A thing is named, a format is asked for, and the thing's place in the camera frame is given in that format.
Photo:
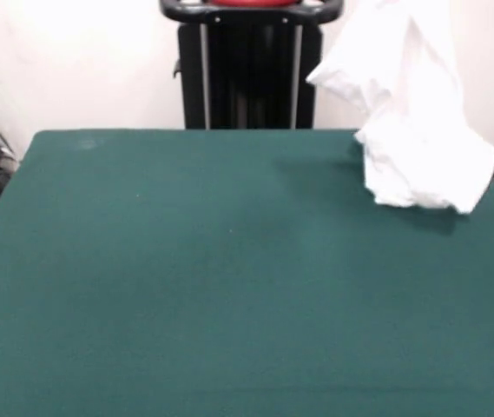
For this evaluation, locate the white printed T-shirt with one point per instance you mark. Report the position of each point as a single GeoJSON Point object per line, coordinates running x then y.
{"type": "Point", "coordinates": [416, 130]}

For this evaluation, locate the red robot base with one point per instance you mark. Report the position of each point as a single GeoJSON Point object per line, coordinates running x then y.
{"type": "Point", "coordinates": [248, 2]}

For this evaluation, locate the dark green table cloth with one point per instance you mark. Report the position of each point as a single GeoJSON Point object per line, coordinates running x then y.
{"type": "Point", "coordinates": [99, 304]}

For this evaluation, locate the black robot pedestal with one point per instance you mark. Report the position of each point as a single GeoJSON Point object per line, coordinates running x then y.
{"type": "Point", "coordinates": [251, 65]}

